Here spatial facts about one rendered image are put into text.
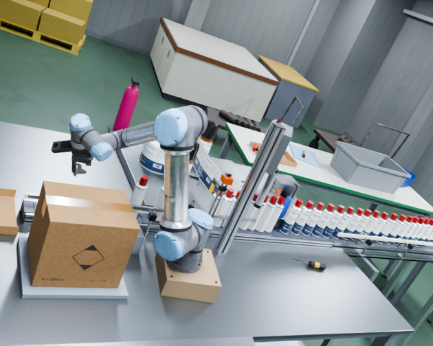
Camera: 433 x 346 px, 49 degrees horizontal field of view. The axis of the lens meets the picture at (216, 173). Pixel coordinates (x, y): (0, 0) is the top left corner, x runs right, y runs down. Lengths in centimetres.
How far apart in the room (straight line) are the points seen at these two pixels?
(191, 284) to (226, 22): 755
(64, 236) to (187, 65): 533
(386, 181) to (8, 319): 334
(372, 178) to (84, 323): 302
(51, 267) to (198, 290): 56
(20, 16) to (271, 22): 440
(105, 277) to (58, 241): 24
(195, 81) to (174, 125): 531
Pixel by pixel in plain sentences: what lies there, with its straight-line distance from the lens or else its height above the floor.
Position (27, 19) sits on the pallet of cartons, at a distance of 750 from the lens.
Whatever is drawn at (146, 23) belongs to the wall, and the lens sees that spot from 886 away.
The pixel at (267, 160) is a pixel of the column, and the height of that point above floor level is 134.
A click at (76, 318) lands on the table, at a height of 83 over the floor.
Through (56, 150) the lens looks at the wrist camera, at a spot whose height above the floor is 109.
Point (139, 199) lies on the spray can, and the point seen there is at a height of 99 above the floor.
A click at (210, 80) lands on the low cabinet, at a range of 686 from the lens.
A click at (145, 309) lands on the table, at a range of 179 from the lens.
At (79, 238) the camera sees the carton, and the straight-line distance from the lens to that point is 161.
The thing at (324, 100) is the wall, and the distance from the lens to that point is 888.
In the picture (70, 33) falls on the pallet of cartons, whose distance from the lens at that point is 743.
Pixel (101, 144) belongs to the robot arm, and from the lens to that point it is 182.
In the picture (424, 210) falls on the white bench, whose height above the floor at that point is 79.
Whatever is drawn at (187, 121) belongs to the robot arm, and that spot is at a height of 151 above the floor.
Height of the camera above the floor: 200
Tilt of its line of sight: 23 degrees down
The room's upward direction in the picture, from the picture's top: 24 degrees clockwise
